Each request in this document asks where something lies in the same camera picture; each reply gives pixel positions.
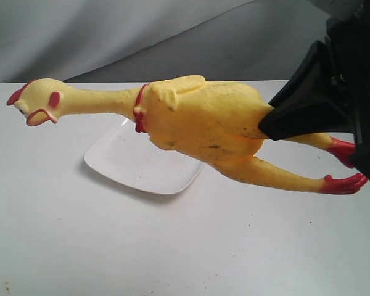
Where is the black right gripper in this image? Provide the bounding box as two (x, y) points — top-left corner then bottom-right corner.
(258, 1), (370, 140)

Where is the yellow rubber chicken toy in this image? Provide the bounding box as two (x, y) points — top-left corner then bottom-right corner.
(7, 75), (368, 195)

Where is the white square plate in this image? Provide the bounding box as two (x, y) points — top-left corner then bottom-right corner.
(84, 117), (204, 195)

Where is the grey backdrop cloth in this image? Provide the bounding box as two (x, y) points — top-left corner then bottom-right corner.
(0, 1), (370, 83)

